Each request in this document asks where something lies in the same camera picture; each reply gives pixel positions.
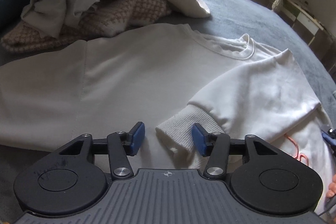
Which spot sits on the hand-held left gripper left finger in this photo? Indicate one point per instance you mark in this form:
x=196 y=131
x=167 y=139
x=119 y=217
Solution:
x=137 y=137

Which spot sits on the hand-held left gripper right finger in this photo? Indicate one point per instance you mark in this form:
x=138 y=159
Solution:
x=199 y=138

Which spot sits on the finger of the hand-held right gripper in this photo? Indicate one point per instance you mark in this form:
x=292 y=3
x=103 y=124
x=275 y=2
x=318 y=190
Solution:
x=330 y=138

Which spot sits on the white sweatshirt with pink print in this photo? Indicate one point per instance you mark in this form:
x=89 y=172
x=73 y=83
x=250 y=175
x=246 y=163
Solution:
x=144 y=77

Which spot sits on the person's right hand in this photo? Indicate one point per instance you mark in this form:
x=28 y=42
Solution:
x=332 y=187

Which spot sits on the cream shelf desk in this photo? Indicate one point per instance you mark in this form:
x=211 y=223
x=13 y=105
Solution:
x=304 y=16

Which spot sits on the pink houndstooth knit garment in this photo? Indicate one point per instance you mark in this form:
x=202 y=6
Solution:
x=118 y=12

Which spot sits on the grey fleece bed blanket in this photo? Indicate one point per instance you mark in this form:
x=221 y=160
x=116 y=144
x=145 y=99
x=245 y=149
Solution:
x=249 y=11

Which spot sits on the cream bedpost finial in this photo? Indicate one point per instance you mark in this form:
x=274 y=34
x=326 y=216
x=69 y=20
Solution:
x=278 y=5

